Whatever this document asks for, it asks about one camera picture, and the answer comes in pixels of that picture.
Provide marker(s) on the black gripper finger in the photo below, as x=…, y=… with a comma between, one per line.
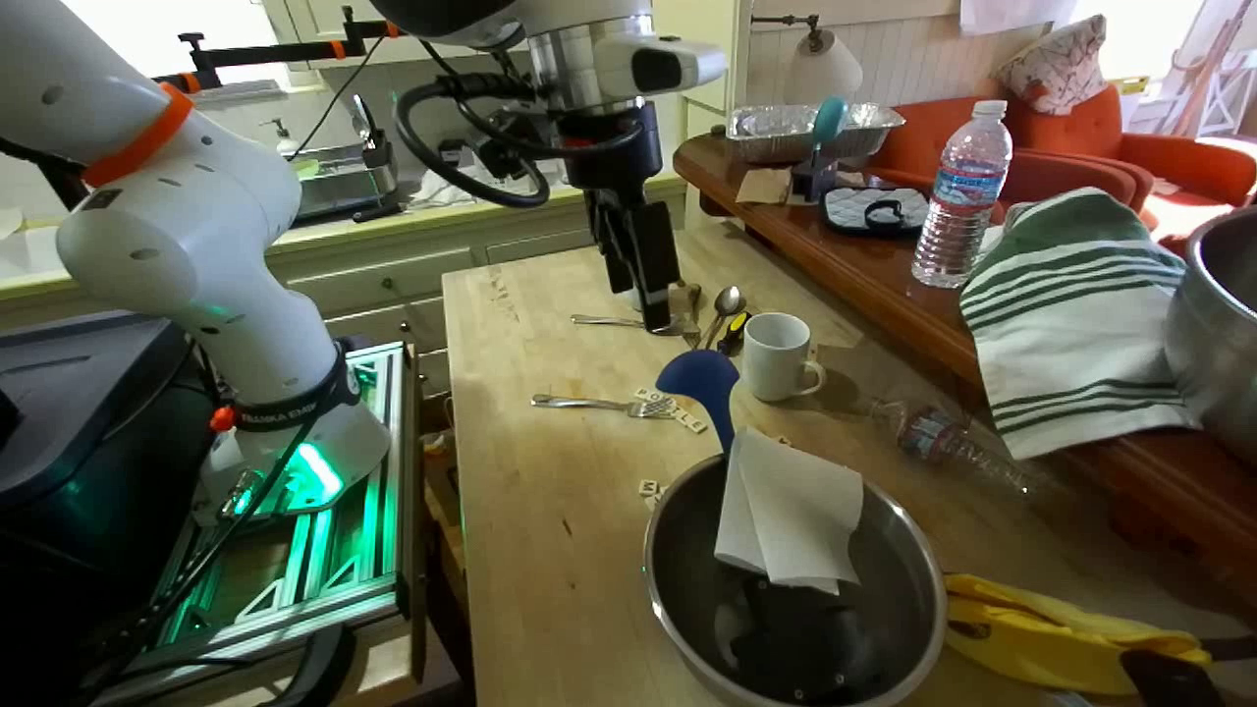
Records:
x=653, y=261
x=612, y=248

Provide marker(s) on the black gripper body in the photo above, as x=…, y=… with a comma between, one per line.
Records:
x=609, y=159

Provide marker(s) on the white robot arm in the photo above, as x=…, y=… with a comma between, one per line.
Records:
x=176, y=214

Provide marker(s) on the white mug near bowl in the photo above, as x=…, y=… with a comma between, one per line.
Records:
x=779, y=360

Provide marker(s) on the silver spoon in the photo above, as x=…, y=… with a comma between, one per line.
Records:
x=728, y=305

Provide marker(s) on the aluminium foil tray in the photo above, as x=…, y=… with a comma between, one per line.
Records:
x=776, y=136

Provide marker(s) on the silver fork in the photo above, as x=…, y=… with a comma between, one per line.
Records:
x=637, y=405

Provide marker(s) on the black clamp bar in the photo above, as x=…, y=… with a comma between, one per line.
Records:
x=360, y=37

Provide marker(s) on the white folded napkin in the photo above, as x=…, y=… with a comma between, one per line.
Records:
x=788, y=516

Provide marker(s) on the fallen clear plastic bottle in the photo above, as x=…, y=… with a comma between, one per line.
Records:
x=938, y=436

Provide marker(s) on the clear water bottle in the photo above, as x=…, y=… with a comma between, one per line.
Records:
x=967, y=181

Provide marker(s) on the steel mixing bowl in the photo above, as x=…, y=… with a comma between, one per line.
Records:
x=767, y=646

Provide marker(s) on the orange sofa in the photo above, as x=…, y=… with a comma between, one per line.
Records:
x=1182, y=181

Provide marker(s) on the green striped white towel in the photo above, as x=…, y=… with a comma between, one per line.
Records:
x=1064, y=318

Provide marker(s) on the patterned cushion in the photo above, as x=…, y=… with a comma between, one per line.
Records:
x=1063, y=68

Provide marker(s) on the large steel pot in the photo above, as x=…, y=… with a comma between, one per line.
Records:
x=1210, y=333

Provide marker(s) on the wall lamp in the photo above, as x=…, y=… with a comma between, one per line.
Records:
x=800, y=62

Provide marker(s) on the robot base plate green lit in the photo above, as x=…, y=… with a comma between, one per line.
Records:
x=298, y=570

